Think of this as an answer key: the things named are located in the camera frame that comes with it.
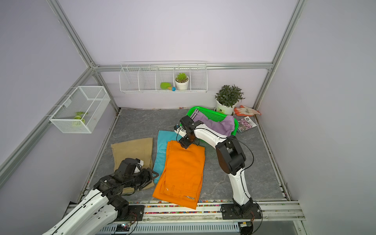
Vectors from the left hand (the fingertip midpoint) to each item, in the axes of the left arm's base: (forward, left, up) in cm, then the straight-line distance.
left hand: (155, 179), depth 76 cm
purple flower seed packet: (+39, -63, -8) cm, 75 cm away
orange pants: (0, -13, -5) cm, 14 cm away
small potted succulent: (+52, -16, +24) cm, 59 cm away
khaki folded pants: (+23, +13, -7) cm, 27 cm away
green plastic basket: (+45, -37, -3) cm, 58 cm away
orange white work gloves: (+53, -65, -9) cm, 84 cm away
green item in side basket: (+29, +38, +22) cm, 52 cm away
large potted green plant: (+49, -47, +9) cm, 69 cm away
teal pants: (+31, -2, -7) cm, 32 cm away
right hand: (+25, -17, -4) cm, 30 cm away
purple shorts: (+33, -45, -3) cm, 56 cm away
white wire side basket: (+34, +40, +19) cm, 56 cm away
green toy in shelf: (+57, -6, +17) cm, 60 cm away
